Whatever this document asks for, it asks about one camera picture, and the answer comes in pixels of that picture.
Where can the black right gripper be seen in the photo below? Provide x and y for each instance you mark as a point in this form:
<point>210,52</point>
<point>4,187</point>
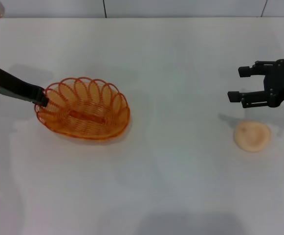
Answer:
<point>281,83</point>

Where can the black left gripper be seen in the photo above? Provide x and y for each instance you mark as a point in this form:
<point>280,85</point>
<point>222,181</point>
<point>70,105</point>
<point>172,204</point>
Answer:
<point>14,84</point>

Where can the pale peach-shaped bun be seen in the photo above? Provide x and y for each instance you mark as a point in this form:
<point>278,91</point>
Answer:
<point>252,136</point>

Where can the orange woven plastic basket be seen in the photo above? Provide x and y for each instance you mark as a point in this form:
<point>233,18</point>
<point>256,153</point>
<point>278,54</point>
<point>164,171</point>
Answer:
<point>90,120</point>

